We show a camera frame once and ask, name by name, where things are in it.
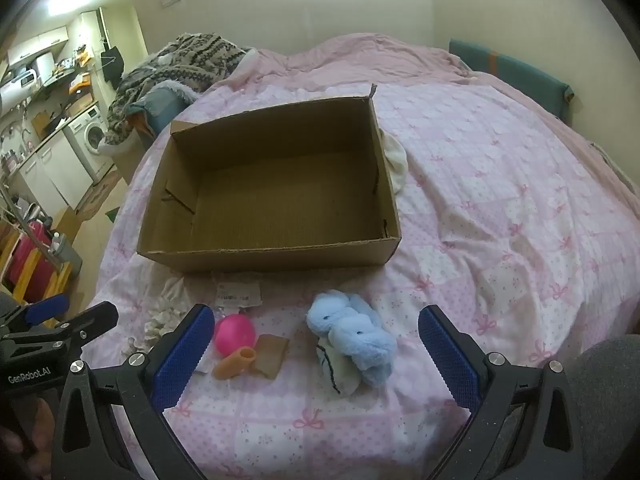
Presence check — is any white paper label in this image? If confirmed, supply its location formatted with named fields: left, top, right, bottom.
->
left=212, top=281, right=263, bottom=309

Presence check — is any white microwave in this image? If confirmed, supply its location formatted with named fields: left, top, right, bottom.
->
left=2, top=71, right=37, bottom=95

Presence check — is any teal headboard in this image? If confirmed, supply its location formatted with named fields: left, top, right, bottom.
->
left=448, top=38, right=575, bottom=126

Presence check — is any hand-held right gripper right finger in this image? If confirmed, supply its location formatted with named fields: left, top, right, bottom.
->
left=418, top=305, right=586, bottom=480

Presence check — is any brown cardboard box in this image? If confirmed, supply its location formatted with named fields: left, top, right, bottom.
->
left=136, top=84, right=402, bottom=275

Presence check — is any person's grey trouser leg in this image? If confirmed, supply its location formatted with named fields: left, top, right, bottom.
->
left=565, top=335, right=640, bottom=480

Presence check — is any cream folded cloth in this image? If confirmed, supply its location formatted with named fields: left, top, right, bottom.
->
left=380, top=127, right=410, bottom=196

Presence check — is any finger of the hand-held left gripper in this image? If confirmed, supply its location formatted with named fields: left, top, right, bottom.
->
left=0, top=294, right=71, bottom=333
left=10, top=301, right=120, bottom=356

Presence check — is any pink rubber ball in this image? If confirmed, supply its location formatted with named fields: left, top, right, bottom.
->
left=214, top=314, right=258, bottom=358

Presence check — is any black hanging bag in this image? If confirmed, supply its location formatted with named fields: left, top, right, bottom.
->
left=100, top=47, right=125, bottom=81

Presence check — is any tan rubber tube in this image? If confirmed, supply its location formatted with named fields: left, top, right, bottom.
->
left=212, top=347, right=257, bottom=378

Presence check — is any yellow wooden rack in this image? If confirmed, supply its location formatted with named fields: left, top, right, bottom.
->
left=0, top=240, right=73, bottom=306

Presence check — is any white washing machine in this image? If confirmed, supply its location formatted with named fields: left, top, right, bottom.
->
left=67, top=105, right=115, bottom=181

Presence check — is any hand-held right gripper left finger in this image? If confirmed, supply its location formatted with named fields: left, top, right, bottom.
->
left=52, top=304, right=216, bottom=480

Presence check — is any white ruffled sock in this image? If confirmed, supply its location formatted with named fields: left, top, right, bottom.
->
left=131, top=305, right=193, bottom=353

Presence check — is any brown square pad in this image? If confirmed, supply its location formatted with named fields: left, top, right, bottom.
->
left=250, top=335, right=291, bottom=378

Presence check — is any light blue plush toy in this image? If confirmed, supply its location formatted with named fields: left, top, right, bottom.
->
left=306, top=290, right=398, bottom=387

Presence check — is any person's left hand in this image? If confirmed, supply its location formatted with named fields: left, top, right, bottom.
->
left=0, top=402, right=56, bottom=480

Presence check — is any white kitchen cabinet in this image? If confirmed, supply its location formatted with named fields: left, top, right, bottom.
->
left=15, top=135, right=96, bottom=211

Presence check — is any patterned knit blanket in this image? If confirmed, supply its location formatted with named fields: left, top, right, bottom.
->
left=106, top=32, right=253, bottom=146

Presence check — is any red suitcase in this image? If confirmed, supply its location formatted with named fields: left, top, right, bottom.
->
left=10, top=220, right=56, bottom=301

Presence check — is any blue-grey fleece cushion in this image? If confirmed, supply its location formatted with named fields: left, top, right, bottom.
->
left=127, top=82, right=193, bottom=136

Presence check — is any whitish fuzzy sock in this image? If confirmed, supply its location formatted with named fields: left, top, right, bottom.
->
left=316, top=337, right=363, bottom=395

